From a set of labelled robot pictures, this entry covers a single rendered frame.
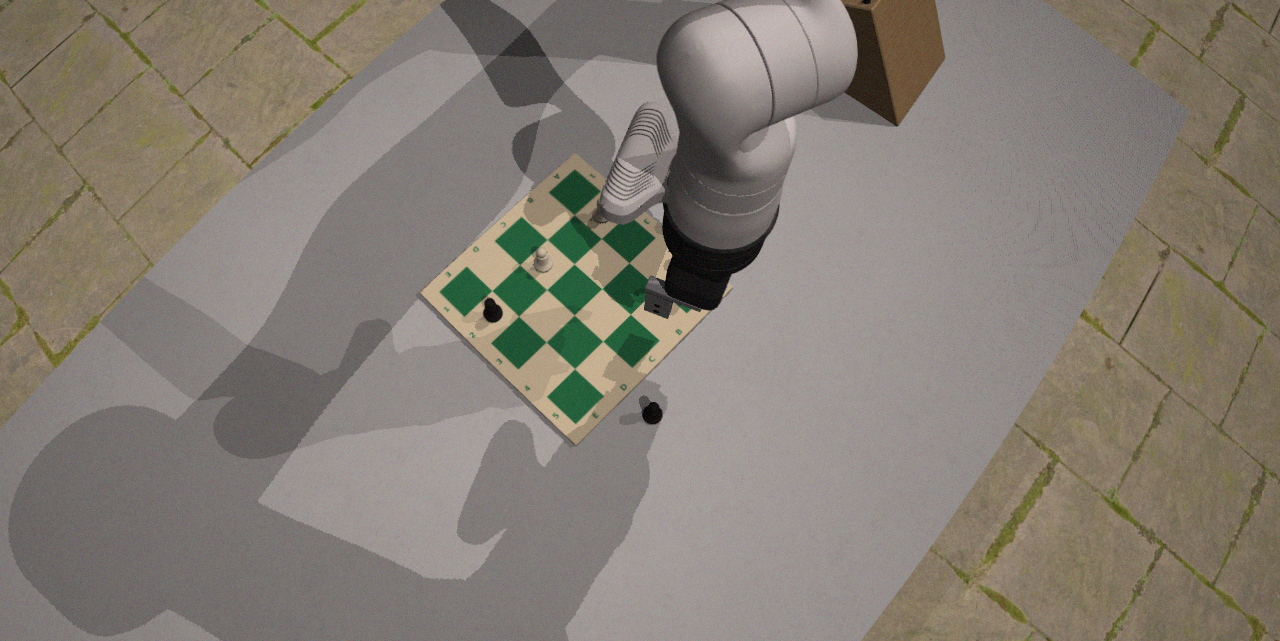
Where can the green and cream chessboard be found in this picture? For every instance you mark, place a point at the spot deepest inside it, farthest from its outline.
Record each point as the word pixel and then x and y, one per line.
pixel 575 340

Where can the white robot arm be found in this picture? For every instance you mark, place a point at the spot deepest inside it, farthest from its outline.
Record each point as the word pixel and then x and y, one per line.
pixel 736 66

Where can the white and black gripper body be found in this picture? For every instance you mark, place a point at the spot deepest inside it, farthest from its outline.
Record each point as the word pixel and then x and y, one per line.
pixel 707 246

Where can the black pawn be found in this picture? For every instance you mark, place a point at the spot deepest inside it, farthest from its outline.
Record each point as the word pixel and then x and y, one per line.
pixel 651 413
pixel 492 314

